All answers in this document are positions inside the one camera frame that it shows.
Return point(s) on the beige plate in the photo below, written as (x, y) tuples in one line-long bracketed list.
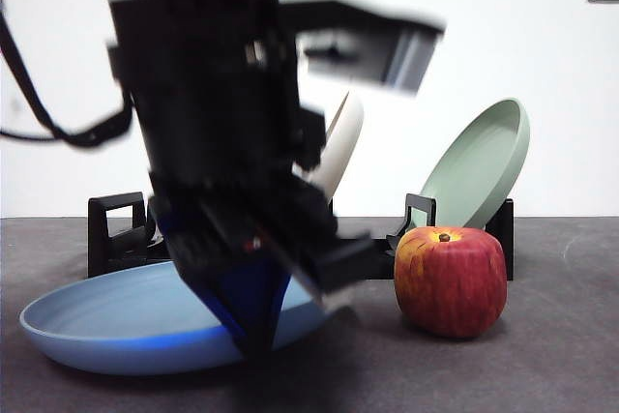
[(345, 142)]

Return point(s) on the red yellow apple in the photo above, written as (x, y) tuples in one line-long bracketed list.
[(450, 282)]

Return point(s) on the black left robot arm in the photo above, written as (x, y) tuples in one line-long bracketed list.
[(203, 94)]

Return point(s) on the blue plate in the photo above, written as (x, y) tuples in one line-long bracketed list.
[(121, 321)]

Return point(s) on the black plate rack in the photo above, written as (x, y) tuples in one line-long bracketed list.
[(116, 239)]

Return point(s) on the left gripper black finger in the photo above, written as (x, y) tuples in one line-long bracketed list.
[(261, 302), (220, 309)]

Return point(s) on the green plate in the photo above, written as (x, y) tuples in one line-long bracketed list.
[(476, 166)]

